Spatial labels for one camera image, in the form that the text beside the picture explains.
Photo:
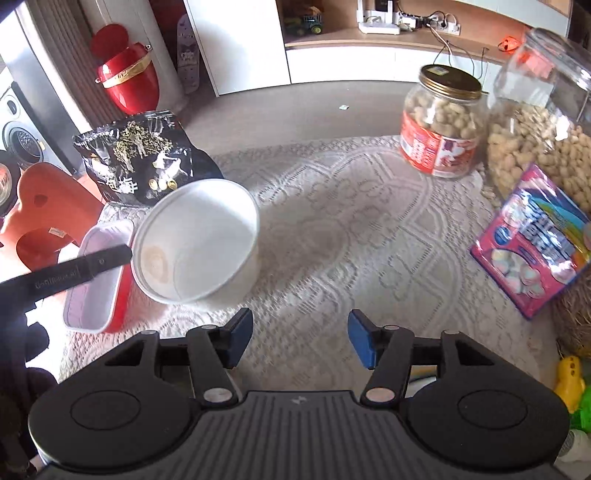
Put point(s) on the yellow rubber duck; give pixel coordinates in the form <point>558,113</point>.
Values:
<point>570,384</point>

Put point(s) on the small peanut jar gold lid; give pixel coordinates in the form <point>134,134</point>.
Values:
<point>442,122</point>

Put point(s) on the black snack bag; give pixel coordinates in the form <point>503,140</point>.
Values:
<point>142,158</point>

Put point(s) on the white speaker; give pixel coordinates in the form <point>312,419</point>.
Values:
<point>19,134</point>

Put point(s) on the white wood tv cabinet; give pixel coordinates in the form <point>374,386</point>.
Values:
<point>246,46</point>

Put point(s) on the red white plastic tray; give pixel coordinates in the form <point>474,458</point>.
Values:
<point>99,306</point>

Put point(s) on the large glass peanut jar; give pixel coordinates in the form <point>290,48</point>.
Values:
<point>539,113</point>

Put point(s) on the green toy tractor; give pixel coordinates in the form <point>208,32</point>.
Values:
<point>305,21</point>

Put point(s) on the orange bear-shaped chair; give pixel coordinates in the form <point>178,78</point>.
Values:
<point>53,210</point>

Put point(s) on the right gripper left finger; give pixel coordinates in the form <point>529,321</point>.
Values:
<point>212,351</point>

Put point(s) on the white microphone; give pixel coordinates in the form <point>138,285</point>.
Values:
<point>576,447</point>

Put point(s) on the glass sunflower seed jar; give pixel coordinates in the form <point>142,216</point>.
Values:
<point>571,314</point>

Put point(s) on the green candy dispenser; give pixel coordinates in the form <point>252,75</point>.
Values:
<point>581,418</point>

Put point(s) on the pink marshmallow bag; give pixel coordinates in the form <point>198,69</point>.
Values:
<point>536,245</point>

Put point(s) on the orange pumpkin toy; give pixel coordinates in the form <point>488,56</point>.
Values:
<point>509,44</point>

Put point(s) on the white power strip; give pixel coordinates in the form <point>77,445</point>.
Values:
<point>445,23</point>

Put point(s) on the red trash bin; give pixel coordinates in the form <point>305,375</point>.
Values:
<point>126,73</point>

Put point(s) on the tall white bowl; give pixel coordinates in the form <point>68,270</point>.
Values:
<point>199,245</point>

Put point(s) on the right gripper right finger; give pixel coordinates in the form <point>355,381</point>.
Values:
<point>387,352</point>

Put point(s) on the round black fan heater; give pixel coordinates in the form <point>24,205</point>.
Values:
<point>10,174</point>

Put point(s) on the white wifi router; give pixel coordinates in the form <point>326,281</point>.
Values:
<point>377,17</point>

